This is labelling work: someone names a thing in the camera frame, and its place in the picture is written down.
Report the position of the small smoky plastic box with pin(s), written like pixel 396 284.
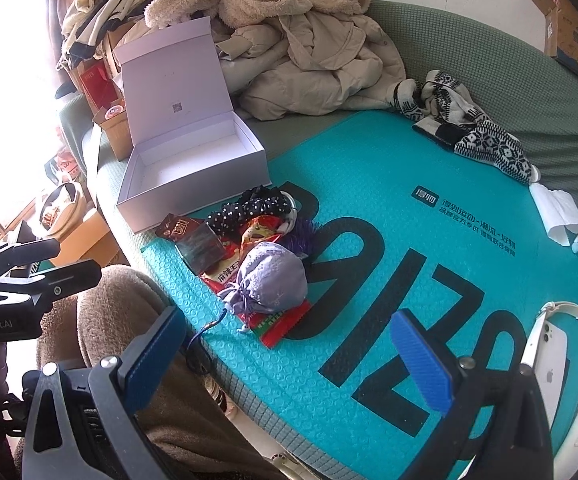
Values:
pixel 201 249

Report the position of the white iphone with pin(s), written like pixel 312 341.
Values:
pixel 546 353

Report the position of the small red candy packet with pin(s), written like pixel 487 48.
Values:
pixel 264 228

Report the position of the beige puffer jacket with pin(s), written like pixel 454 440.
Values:
pixel 311 64

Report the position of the small brown cardboard box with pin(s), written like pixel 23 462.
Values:
pixel 114 123

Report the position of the red paper box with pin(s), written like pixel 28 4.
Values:
pixel 96 84

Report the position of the purple drawstring pouch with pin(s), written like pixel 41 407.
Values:
pixel 271 279

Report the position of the black white knit scarf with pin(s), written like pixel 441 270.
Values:
pixel 443 109

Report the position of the polka dot black scrunchie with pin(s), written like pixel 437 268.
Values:
pixel 233 216

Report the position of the white open gift box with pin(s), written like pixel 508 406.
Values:
pixel 190 150

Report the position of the white face mask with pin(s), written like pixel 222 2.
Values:
pixel 558 212

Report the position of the teal bubble mailer mat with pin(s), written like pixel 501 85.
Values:
pixel 402 224

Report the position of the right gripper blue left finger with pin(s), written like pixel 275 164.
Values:
pixel 148 357

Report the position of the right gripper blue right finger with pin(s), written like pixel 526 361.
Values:
pixel 428 362

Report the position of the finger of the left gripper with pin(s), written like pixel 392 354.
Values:
pixel 12 256
pixel 72 278

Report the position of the large red snack packet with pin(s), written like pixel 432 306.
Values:
pixel 270 329

